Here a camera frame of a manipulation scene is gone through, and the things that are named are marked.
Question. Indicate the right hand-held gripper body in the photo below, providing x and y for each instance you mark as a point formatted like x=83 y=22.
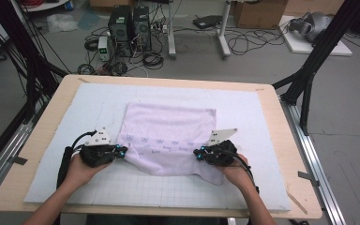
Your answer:
x=222 y=153

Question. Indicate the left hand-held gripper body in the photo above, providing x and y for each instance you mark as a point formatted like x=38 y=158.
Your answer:
x=97 y=153

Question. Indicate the lavender printed towel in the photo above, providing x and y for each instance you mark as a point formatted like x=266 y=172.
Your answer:
x=168 y=131

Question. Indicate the person's right hand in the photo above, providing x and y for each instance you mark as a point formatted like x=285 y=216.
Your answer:
x=237 y=175

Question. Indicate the person's left hand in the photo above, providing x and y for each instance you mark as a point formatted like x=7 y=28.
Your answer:
x=78 y=175

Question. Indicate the black tape strip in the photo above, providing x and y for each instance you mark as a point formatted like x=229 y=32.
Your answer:
x=18 y=160

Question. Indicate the grey tape strip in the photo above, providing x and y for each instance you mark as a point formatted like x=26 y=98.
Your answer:
x=307 y=178

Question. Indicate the small white power supply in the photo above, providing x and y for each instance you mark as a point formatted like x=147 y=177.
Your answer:
x=103 y=48

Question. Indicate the black computer tower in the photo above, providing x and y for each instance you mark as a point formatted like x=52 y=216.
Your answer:
x=142 y=28
x=120 y=31

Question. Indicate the white desk leg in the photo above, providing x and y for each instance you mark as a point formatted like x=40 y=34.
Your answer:
x=171 y=31
x=223 y=31

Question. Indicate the flat black device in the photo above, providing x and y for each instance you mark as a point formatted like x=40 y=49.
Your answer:
x=206 y=22

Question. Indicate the white floor board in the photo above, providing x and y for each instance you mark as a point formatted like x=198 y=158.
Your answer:
x=300 y=47

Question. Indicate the clear plastic bag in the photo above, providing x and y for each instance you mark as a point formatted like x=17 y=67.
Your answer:
x=62 y=23

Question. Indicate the large cardboard box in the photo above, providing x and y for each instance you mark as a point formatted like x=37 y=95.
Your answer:
x=259 y=14

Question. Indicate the white round table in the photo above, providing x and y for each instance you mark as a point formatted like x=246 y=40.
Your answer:
x=47 y=6

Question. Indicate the grey headset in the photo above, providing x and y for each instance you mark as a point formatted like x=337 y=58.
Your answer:
x=312 y=25

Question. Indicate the aluminium rail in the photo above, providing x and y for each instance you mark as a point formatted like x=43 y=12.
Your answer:
x=315 y=162
x=3 y=156

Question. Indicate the black metal frame stand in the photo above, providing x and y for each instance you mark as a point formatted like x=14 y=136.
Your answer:
x=34 y=62
x=312 y=62

